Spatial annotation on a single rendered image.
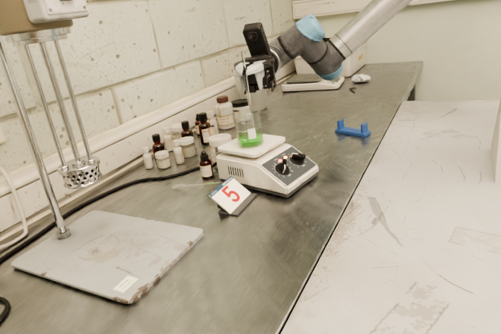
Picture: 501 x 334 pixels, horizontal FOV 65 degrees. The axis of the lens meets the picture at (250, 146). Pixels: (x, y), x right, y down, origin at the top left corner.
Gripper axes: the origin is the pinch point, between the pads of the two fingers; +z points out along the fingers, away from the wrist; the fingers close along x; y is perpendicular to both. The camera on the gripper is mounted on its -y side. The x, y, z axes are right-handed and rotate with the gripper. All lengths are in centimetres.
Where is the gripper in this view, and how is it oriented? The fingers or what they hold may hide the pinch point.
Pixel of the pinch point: (244, 69)
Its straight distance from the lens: 84.4
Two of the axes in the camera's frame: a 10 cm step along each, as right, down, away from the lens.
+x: -9.6, 0.5, 2.7
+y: 1.5, 9.3, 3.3
